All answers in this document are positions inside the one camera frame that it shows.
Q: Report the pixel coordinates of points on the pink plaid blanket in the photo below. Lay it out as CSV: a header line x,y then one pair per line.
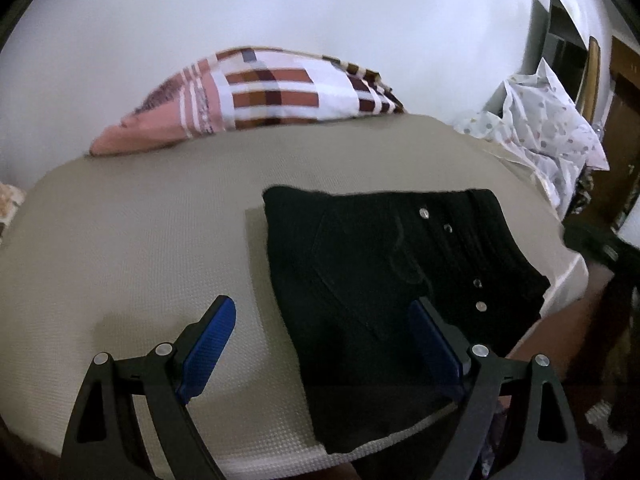
x,y
260,95

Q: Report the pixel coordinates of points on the brown wooden door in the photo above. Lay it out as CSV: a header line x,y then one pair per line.
x,y
622,125

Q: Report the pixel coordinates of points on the white floral pillow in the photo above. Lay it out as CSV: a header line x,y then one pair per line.
x,y
9,202

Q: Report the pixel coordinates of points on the wall mirror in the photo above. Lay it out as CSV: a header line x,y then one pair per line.
x,y
567,40

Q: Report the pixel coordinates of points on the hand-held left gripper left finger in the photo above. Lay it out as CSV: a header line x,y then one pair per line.
x,y
207,347

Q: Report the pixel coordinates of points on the black pants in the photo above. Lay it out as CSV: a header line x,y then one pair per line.
x,y
370,270

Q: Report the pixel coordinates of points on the white dotted cloth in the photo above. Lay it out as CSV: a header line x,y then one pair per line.
x,y
540,125

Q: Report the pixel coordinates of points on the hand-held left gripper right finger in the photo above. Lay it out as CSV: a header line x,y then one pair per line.
x,y
435,345

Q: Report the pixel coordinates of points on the person's right forearm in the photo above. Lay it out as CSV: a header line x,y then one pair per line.
x,y
565,325

